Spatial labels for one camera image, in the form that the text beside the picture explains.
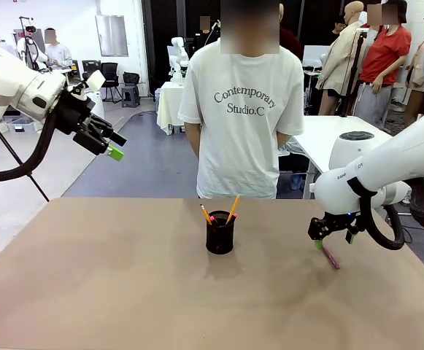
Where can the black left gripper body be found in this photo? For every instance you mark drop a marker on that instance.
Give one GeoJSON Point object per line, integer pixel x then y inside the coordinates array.
{"type": "Point", "coordinates": [71, 111]}

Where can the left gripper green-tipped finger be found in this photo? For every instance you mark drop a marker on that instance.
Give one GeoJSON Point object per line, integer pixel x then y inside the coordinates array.
{"type": "Point", "coordinates": [116, 153]}
{"type": "Point", "coordinates": [116, 138]}

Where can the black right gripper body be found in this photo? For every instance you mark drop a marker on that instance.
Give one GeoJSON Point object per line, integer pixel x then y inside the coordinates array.
{"type": "Point", "coordinates": [330, 225]}

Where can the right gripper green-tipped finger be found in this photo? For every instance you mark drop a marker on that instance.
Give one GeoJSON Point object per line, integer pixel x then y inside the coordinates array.
{"type": "Point", "coordinates": [351, 236]}
{"type": "Point", "coordinates": [319, 244]}

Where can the maroon pen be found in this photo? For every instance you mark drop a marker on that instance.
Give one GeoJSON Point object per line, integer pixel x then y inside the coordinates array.
{"type": "Point", "coordinates": [331, 259]}

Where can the orange pencil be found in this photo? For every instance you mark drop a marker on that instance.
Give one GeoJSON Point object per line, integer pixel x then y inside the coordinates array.
{"type": "Point", "coordinates": [206, 213]}
{"type": "Point", "coordinates": [232, 209]}

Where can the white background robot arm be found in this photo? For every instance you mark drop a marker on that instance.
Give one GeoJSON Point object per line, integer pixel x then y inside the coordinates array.
{"type": "Point", "coordinates": [180, 58]}

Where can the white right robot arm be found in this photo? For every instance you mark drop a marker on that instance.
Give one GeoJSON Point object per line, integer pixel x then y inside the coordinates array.
{"type": "Point", "coordinates": [379, 167]}

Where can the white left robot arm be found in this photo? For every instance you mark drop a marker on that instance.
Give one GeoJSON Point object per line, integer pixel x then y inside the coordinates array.
{"type": "Point", "coordinates": [3, 91]}

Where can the person's right forearm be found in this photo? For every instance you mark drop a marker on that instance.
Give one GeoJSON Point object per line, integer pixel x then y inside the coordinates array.
{"type": "Point", "coordinates": [192, 142]}

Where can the black mesh pen holder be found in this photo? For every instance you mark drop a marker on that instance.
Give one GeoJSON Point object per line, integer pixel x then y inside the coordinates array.
{"type": "Point", "coordinates": [220, 237]}

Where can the black office chair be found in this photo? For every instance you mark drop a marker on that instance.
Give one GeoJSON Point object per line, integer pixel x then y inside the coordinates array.
{"type": "Point", "coordinates": [108, 78]}

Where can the clear storage bin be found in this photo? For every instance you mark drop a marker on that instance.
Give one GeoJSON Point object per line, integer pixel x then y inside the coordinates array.
{"type": "Point", "coordinates": [22, 125]}

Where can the black stool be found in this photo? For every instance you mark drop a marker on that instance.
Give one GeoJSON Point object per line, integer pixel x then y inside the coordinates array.
{"type": "Point", "coordinates": [130, 87]}

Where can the table with white cloth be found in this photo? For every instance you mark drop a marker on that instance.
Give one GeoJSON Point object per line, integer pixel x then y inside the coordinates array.
{"type": "Point", "coordinates": [168, 109]}

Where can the seated person in white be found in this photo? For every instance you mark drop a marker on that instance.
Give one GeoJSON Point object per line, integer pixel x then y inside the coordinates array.
{"type": "Point", "coordinates": [57, 53]}

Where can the background robot workstation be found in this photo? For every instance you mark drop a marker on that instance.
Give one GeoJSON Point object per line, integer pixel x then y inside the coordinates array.
{"type": "Point", "coordinates": [29, 47]}

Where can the white desk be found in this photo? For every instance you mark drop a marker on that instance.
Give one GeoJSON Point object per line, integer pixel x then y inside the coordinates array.
{"type": "Point", "coordinates": [317, 138]}

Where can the person in white t-shirt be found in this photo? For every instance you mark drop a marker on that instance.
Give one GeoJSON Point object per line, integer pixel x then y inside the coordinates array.
{"type": "Point", "coordinates": [241, 146]}

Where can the mannequin in beige coat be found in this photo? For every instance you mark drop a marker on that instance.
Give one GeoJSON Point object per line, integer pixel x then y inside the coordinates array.
{"type": "Point", "coordinates": [339, 62]}

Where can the person in red shirt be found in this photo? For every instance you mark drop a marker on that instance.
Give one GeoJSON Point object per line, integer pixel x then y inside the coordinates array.
{"type": "Point", "coordinates": [383, 62]}

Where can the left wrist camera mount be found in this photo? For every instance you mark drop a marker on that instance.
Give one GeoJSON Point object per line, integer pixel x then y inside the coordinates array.
{"type": "Point", "coordinates": [95, 81]}

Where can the grey wall panel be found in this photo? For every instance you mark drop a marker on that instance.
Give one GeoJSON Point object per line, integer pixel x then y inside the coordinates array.
{"type": "Point", "coordinates": [111, 35]}

